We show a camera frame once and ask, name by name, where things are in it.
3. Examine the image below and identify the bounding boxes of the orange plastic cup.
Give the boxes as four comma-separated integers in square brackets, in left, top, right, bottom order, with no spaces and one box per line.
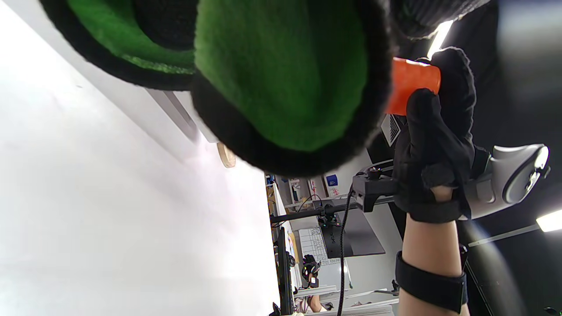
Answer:
[386,57,442,116]

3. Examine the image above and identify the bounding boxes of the person's right hand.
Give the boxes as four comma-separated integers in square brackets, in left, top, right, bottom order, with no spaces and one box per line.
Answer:
[393,47,477,223]

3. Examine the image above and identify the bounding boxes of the wooden cup rack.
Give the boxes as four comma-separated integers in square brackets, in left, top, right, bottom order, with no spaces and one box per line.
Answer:
[216,141,237,169]

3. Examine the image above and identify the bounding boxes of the green hand towel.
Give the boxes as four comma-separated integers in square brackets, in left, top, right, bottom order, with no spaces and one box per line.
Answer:
[40,0,393,177]

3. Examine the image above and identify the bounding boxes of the black sensor cable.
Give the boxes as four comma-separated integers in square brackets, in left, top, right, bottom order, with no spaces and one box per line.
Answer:
[336,189,356,316]

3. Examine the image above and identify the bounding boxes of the long ceiling light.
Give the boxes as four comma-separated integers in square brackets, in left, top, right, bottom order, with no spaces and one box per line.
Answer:
[427,20,454,60]
[537,210,562,232]

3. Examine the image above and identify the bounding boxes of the black forearm band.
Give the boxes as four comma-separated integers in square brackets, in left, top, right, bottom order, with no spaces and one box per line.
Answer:
[395,251,468,314]

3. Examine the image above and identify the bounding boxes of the white plastic tray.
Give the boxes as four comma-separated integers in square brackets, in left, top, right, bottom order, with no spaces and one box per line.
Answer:
[145,88,220,143]

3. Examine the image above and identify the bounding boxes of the black camera rig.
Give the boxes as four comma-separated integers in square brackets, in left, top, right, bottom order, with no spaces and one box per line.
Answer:
[270,200,387,259]

